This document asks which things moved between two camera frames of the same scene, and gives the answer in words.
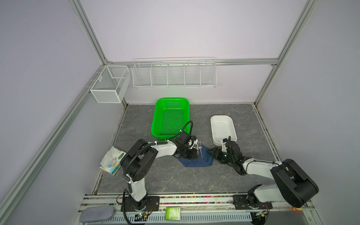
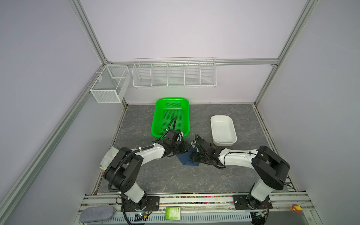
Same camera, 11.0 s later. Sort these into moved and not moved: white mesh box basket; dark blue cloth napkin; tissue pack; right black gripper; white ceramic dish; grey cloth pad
Moved: right black gripper; dark blue cloth napkin
Not moved: white ceramic dish; white mesh box basket; tissue pack; grey cloth pad
